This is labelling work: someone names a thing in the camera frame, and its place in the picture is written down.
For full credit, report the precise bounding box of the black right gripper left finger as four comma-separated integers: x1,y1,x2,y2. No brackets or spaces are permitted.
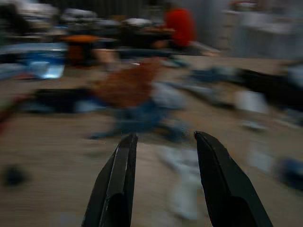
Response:
81,133,139,227

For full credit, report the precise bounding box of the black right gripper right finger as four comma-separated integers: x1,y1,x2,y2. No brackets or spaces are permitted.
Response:
194,131,274,227

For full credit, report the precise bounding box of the white crumpled paper trash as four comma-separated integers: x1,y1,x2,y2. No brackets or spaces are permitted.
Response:
157,145,204,219

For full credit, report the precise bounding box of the blue denim garment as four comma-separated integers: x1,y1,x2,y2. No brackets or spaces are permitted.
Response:
89,100,190,142

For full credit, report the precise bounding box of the orange brown cloth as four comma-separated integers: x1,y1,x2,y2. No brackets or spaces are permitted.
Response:
92,58,164,108

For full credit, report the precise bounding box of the white grey cloth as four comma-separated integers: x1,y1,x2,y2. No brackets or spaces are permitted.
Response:
151,81,187,111

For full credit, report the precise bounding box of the black garment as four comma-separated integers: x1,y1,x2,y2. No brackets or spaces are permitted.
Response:
23,87,100,114

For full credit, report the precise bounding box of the small black round object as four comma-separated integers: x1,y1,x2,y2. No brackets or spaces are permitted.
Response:
3,164,26,187

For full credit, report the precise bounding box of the orange stool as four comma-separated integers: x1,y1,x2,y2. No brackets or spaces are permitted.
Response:
62,35,100,67

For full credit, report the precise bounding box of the blue plastic container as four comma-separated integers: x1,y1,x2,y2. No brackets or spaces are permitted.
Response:
0,44,68,81

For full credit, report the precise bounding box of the person in red shirt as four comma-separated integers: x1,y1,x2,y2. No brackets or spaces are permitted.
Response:
151,2,197,52

